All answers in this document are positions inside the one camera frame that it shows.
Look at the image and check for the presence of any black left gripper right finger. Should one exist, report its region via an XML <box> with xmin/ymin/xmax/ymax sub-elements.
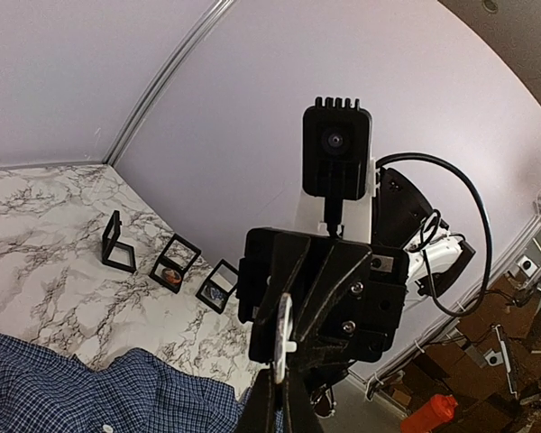
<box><xmin>281</xmin><ymin>355</ymin><xmax>320</xmax><ymax>433</ymax></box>

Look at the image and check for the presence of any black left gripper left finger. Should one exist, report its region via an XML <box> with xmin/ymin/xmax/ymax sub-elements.
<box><xmin>238</xmin><ymin>369</ymin><xmax>276</xmax><ymax>433</ymax></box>

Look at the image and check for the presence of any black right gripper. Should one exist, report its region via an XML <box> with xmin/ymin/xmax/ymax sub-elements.
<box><xmin>236</xmin><ymin>227</ymin><xmax>408</xmax><ymax>370</ymax></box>

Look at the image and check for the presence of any brown round brooch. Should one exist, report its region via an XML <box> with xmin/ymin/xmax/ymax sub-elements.
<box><xmin>272</xmin><ymin>293</ymin><xmax>298</xmax><ymax>385</ymax></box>

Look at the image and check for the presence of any blue checked shirt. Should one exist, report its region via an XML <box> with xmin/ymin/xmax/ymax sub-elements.
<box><xmin>0</xmin><ymin>334</ymin><xmax>246</xmax><ymax>432</ymax></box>

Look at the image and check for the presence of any white blue round brooch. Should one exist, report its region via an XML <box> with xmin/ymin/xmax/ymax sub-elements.
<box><xmin>207</xmin><ymin>287</ymin><xmax>225</xmax><ymax>304</ymax></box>

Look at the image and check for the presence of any orange rimmed round brooch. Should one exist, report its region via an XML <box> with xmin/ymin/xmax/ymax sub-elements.
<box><xmin>161</xmin><ymin>268</ymin><xmax>182</xmax><ymax>286</ymax></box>

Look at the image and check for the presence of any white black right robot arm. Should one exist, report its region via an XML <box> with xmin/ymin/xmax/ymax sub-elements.
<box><xmin>237</xmin><ymin>152</ymin><xmax>473</xmax><ymax>371</ymax></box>

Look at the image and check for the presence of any orange plastic bottle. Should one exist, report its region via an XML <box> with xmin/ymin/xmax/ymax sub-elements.
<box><xmin>400</xmin><ymin>394</ymin><xmax>458</xmax><ymax>433</ymax></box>

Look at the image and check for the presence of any black frame stand near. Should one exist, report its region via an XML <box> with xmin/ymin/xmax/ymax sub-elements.
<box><xmin>196</xmin><ymin>259</ymin><xmax>239</xmax><ymax>315</ymax></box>

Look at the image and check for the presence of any black frame stand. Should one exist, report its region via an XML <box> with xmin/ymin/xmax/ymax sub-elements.
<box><xmin>149</xmin><ymin>234</ymin><xmax>202</xmax><ymax>294</ymax></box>
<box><xmin>101</xmin><ymin>210</ymin><xmax>137</xmax><ymax>274</ymax></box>
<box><xmin>196</xmin><ymin>259</ymin><xmax>239</xmax><ymax>315</ymax></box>

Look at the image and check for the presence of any black frame stand middle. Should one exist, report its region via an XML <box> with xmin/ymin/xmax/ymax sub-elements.
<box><xmin>149</xmin><ymin>234</ymin><xmax>202</xmax><ymax>294</ymax></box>

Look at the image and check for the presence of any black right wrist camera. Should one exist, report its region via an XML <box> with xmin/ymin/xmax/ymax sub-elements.
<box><xmin>302</xmin><ymin>97</ymin><xmax>372</xmax><ymax>201</ymax></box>

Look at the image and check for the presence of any black frame stand far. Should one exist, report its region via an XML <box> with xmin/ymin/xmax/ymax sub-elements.
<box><xmin>101</xmin><ymin>210</ymin><xmax>137</xmax><ymax>274</ymax></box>

